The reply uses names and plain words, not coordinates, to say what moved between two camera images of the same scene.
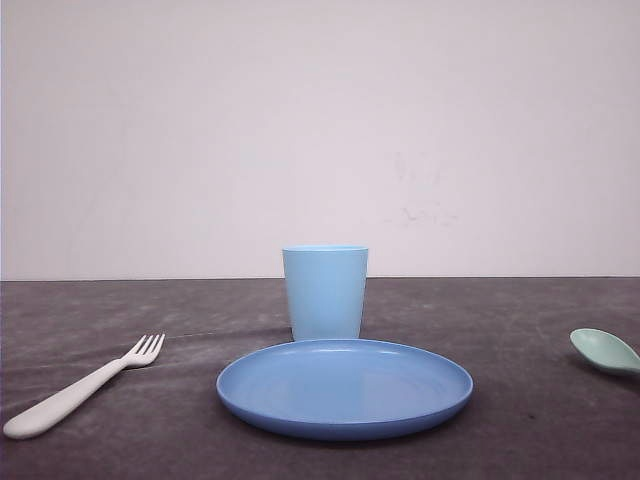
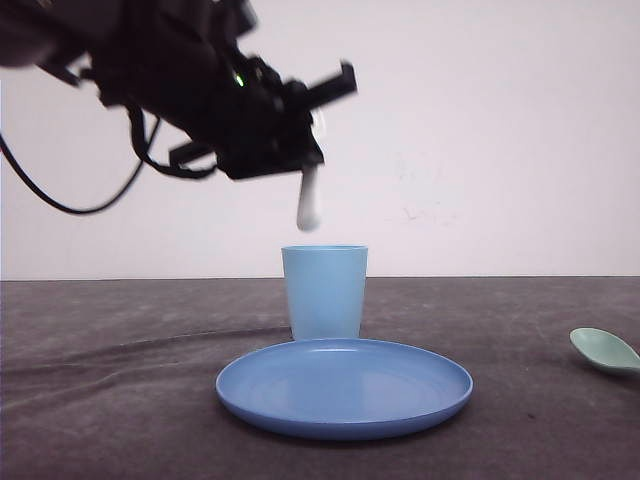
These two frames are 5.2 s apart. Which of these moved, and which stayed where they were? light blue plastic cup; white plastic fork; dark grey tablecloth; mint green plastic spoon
Moved: white plastic fork
Stayed: mint green plastic spoon; light blue plastic cup; dark grey tablecloth
